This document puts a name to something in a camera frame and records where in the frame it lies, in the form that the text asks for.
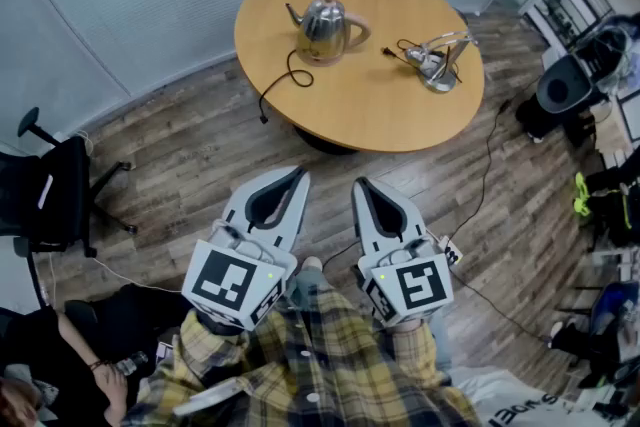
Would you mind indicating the person's left forearm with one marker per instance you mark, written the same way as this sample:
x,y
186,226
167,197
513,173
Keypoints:
x,y
200,350

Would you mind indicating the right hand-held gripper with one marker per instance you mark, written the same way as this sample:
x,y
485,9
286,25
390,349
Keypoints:
x,y
415,285

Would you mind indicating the person's right forearm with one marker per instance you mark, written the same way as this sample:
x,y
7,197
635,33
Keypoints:
x,y
417,350

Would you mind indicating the white plastic bag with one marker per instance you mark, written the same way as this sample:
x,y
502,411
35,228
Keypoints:
x,y
515,400

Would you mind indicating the person's jeans leg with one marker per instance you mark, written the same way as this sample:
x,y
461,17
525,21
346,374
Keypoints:
x,y
310,282

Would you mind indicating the black office chair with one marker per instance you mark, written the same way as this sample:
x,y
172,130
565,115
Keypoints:
x,y
55,195

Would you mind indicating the white power strip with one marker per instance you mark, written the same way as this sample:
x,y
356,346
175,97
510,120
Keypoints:
x,y
452,252

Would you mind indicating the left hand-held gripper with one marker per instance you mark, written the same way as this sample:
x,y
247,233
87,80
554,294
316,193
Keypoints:
x,y
235,285

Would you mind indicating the black table pedestal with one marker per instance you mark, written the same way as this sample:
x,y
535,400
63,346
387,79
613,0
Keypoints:
x,y
320,142

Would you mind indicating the small clear bottle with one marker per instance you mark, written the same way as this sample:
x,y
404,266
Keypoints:
x,y
131,362

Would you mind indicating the person's yellow plaid shirt torso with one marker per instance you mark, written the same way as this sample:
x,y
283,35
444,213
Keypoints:
x,y
320,365

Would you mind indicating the silver desk lamp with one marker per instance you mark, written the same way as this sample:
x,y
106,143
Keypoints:
x,y
437,75

